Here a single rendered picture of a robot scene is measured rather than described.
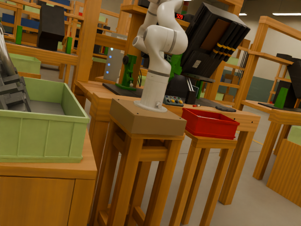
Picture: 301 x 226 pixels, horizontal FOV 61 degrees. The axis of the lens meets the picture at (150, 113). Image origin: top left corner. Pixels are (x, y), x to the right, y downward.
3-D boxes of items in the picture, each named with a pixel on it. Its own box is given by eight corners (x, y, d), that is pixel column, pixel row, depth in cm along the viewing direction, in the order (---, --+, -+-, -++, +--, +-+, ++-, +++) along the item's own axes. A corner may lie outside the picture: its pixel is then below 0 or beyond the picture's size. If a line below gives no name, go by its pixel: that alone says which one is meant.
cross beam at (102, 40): (210, 70, 276) (212, 61, 274) (92, 43, 210) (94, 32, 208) (207, 69, 280) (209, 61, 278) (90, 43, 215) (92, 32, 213)
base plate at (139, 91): (233, 111, 231) (234, 109, 231) (120, 98, 176) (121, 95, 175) (204, 99, 266) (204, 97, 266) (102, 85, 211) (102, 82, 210)
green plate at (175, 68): (177, 81, 204) (189, 57, 202) (169, 77, 200) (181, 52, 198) (170, 78, 214) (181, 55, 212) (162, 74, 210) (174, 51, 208)
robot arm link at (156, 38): (172, 78, 134) (184, 31, 129) (137, 70, 129) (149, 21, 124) (165, 75, 145) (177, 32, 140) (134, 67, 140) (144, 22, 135)
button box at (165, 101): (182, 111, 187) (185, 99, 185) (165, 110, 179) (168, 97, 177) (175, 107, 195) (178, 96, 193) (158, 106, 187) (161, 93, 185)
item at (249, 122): (255, 132, 232) (261, 116, 229) (94, 121, 157) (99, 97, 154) (244, 126, 244) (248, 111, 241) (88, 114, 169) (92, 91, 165)
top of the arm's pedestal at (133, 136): (184, 140, 139) (186, 133, 138) (131, 138, 123) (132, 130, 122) (155, 120, 166) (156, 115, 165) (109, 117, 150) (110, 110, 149)
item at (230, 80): (234, 110, 860) (256, 41, 809) (178, 105, 725) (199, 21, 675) (223, 106, 904) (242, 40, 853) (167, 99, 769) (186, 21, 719)
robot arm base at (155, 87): (174, 113, 140) (182, 80, 136) (145, 111, 129) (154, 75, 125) (153, 103, 155) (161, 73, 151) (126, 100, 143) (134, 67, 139)
